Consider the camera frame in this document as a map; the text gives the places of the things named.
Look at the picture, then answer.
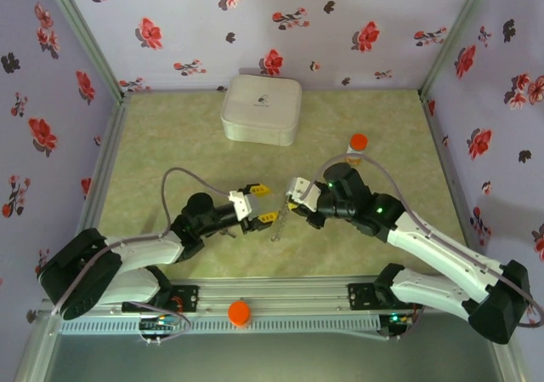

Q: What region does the orange round button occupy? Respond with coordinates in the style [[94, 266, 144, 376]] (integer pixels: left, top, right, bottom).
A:
[[227, 300, 252, 327]]

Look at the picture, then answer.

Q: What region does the grey perforated cable duct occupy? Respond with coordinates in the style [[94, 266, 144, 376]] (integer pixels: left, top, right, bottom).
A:
[[59, 316, 382, 336]]

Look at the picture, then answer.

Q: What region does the clear plastic test tube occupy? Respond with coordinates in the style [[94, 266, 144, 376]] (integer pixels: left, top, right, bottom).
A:
[[270, 197, 292, 242]]

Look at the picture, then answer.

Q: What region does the aluminium side rail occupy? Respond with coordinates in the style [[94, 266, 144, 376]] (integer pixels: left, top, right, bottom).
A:
[[67, 92, 133, 281], [418, 92, 496, 279]]

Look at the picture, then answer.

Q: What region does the white square zip case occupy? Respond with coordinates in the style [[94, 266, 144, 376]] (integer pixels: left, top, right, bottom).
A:
[[219, 74, 304, 147]]

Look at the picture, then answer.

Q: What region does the aluminium frame post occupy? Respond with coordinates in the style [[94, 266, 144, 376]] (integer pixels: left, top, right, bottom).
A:
[[12, 309, 60, 382], [418, 0, 498, 102], [488, 339, 528, 382], [40, 0, 131, 102]]

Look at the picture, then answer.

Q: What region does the pill bottle with orange cap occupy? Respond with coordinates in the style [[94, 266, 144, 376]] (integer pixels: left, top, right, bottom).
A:
[[346, 133, 370, 166]]

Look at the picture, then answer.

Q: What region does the small circuit board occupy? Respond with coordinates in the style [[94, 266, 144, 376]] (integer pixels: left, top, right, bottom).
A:
[[139, 316, 179, 332], [382, 311, 416, 328]]

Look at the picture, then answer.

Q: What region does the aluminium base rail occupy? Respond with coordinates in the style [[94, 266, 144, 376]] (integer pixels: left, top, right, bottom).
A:
[[42, 273, 507, 317]]

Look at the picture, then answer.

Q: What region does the thin grey base wire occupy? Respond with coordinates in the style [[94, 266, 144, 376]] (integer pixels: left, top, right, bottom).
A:
[[139, 307, 195, 345], [380, 303, 428, 341]]

